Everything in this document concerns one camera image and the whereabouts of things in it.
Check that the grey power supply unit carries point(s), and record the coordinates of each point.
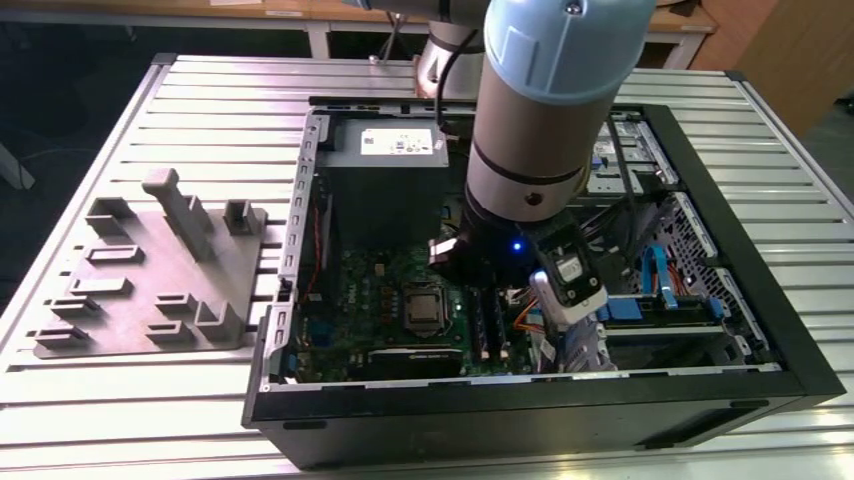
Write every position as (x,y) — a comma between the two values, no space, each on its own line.
(387,200)

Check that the grey metal disk bay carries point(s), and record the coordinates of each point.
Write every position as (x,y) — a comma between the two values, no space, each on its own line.
(588,345)

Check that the grey parts rack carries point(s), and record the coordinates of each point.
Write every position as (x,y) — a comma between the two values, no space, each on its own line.
(167,260)

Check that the black PC case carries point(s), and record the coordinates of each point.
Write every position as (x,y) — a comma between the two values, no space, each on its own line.
(467,425)

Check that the black graphics card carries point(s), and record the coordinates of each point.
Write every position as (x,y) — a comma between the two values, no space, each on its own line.
(414,362)

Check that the green motherboard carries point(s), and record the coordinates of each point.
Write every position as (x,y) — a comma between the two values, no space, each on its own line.
(363,280)

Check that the silver CPU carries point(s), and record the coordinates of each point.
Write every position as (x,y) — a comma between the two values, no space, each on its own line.
(425,307)

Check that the wooden cabinet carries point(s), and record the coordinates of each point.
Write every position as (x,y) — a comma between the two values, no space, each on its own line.
(788,50)

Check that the grey chair base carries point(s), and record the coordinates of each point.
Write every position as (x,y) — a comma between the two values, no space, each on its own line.
(16,170)

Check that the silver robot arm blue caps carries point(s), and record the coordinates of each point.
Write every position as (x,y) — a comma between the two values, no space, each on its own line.
(534,150)

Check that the hard disk in blue carrier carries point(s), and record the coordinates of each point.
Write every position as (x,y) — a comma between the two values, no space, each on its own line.
(628,307)

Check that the wooden desk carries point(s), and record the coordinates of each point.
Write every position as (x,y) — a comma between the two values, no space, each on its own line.
(688,22)

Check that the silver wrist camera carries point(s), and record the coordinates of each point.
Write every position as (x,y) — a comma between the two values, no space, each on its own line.
(581,310)

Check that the grey metal drive cage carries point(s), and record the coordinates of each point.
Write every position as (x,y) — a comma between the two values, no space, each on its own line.
(641,145)

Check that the black camera bracket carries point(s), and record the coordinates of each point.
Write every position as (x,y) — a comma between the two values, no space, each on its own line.
(567,245)

